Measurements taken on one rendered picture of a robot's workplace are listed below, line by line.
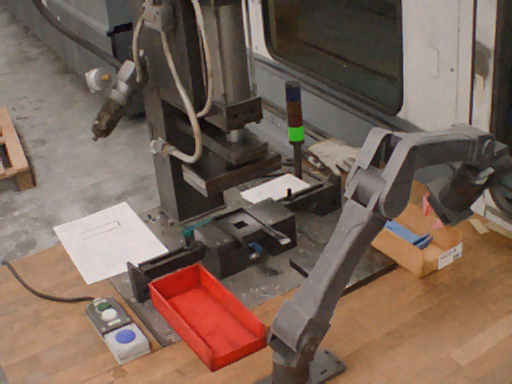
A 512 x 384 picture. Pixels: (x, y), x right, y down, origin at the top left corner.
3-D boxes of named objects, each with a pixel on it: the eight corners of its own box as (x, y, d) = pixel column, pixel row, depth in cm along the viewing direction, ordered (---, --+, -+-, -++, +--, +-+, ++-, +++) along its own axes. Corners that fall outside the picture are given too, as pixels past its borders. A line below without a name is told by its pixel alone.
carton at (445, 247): (420, 282, 139) (422, 252, 135) (347, 234, 158) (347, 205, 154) (461, 259, 145) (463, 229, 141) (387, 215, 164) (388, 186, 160)
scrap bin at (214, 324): (212, 373, 121) (207, 349, 118) (152, 305, 139) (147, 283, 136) (267, 347, 126) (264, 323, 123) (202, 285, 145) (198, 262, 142)
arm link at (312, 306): (289, 338, 116) (383, 172, 114) (312, 357, 111) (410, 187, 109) (265, 332, 112) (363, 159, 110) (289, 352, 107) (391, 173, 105)
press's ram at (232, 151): (211, 212, 136) (192, 70, 121) (155, 167, 156) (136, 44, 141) (286, 182, 144) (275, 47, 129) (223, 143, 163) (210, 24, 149)
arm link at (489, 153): (482, 165, 134) (485, 112, 128) (514, 180, 128) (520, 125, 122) (446, 184, 129) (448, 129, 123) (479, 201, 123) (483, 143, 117)
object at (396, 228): (406, 256, 145) (407, 245, 144) (363, 227, 157) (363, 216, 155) (429, 244, 148) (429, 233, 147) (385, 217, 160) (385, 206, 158)
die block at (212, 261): (220, 280, 146) (216, 251, 142) (198, 259, 153) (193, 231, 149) (297, 246, 154) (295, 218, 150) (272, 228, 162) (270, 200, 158)
